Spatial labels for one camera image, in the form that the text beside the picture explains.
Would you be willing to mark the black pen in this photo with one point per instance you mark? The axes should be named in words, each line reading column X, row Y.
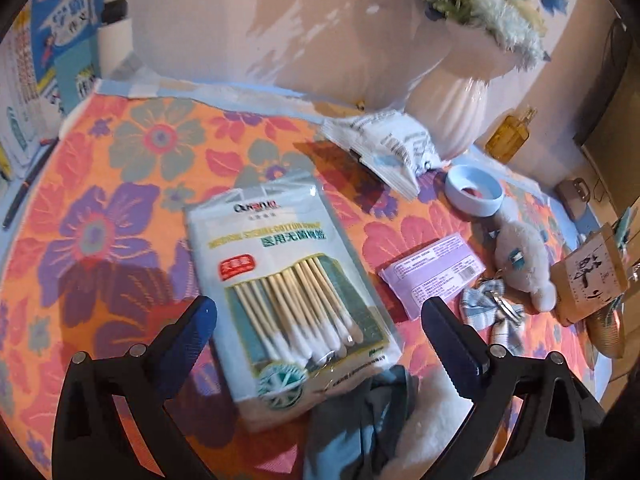
column 22, row 195

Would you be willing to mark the black monitor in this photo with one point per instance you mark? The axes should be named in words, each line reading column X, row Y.
column 617, row 110

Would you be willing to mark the bamboo pen holder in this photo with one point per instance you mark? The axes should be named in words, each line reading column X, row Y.
column 585, row 280

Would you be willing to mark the small taupe pouch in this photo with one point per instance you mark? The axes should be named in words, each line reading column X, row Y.
column 575, row 194

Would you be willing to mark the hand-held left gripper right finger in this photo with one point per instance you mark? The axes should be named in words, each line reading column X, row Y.
column 450, row 345

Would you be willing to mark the white printed packet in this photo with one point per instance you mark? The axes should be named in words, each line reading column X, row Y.
column 395, row 145

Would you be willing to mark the grey cloth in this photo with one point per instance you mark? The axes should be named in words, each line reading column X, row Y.
column 350, row 435

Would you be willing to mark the plaid bow hair clip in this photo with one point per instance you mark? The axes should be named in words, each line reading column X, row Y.
column 505, row 332

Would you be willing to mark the floral tablecloth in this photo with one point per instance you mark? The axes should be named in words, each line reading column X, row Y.
column 125, row 210

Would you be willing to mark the woven basket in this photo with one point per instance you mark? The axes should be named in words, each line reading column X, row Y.
column 607, row 335

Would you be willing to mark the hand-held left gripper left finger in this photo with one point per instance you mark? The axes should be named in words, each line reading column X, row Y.
column 197, row 320

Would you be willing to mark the bunch of pens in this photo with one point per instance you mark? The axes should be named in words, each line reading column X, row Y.
column 625, row 227

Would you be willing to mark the grey plush toy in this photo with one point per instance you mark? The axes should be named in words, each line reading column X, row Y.
column 525, row 260

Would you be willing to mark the white lamp stand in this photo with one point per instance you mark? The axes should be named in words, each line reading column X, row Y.
column 115, row 45

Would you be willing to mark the light blue bowl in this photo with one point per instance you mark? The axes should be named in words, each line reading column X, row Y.
column 480, row 207

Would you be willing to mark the row of books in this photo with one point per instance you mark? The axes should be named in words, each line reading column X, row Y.
column 20, row 110

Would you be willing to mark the green cotton swab packet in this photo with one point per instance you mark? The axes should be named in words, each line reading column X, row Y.
column 280, row 260

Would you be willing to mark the white ribbed vase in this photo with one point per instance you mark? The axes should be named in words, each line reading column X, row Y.
column 450, row 105

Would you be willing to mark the purple packet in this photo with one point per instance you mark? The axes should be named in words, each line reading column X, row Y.
column 430, row 275

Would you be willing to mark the yellow perfume bottle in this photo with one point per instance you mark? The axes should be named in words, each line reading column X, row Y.
column 510, row 135

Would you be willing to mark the blue illustrated workbook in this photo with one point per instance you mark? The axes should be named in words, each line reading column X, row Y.
column 70, row 15

